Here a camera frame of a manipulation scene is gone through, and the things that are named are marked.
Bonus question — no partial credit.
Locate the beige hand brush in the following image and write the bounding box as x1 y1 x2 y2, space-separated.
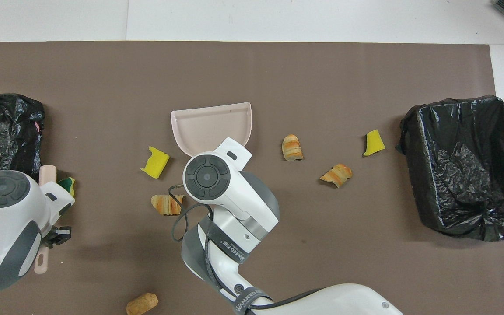
34 164 58 275

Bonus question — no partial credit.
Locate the green and yellow sponge piece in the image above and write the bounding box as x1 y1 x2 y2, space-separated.
57 177 76 197

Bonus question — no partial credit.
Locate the brown table mat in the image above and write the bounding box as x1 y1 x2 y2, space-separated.
0 42 504 315

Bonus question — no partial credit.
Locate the brown toy bread roll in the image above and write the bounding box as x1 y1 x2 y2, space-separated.
126 293 159 315

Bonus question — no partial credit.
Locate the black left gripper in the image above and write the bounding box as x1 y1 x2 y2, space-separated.
42 225 72 249

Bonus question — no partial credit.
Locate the toy croissant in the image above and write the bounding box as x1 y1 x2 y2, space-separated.
281 134 304 162
150 194 186 216
319 164 353 189

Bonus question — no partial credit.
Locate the beige plastic dustpan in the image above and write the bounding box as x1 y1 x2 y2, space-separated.
171 102 252 157

